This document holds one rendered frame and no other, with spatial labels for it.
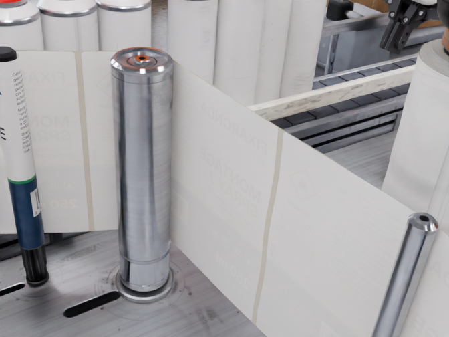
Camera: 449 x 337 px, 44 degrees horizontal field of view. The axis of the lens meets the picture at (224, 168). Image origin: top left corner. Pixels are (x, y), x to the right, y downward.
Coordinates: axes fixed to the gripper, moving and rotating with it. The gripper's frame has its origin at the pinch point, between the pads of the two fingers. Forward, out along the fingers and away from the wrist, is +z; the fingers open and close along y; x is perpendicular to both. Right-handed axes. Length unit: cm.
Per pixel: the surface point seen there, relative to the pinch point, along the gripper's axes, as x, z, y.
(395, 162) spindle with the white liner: -30.1, 6.9, 26.2
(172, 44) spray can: -34.6, 7.9, -0.1
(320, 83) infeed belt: -7.1, 9.3, -3.0
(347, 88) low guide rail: -11.1, 7.3, 4.6
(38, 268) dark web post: -51, 23, 16
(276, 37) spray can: -23.2, 4.0, 1.9
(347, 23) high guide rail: -6.8, 0.6, -3.2
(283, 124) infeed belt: -18.5, 13.4, 3.9
